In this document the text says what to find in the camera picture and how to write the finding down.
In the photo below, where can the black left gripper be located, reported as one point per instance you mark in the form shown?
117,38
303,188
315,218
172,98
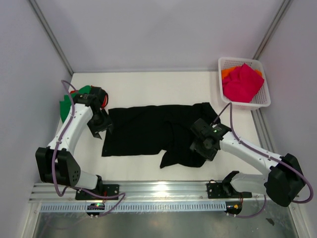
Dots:
108,123

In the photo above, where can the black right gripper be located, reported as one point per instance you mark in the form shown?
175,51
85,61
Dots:
196,145

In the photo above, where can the black t shirt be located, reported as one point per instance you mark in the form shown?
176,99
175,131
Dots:
148,130

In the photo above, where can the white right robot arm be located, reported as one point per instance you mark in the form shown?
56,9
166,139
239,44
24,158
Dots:
280,177

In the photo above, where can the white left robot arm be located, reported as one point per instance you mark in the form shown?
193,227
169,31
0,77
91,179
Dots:
56,163

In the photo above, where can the red t shirt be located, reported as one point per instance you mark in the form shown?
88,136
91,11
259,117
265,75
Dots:
101,94

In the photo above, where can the green t shirt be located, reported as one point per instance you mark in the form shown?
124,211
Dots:
65,104

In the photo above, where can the pink t shirt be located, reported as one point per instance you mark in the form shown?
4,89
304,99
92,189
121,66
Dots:
242,84

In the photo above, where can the white plastic basket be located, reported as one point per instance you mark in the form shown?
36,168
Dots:
262,98

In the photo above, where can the orange t shirt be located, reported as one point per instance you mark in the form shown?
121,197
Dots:
226,72

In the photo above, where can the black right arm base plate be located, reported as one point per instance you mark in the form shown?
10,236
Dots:
222,189

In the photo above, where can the aluminium front rail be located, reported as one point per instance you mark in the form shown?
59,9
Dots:
134,191

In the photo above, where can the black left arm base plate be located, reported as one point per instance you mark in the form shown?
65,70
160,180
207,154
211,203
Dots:
105,190

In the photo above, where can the grey slotted cable duct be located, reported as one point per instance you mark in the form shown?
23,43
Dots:
134,207

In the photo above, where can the left rear frame post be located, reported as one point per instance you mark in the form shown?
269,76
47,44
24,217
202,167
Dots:
50,34

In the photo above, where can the frame post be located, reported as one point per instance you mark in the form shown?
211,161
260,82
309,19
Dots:
50,34
278,17

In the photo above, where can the right rear frame post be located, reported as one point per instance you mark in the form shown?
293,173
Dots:
278,17

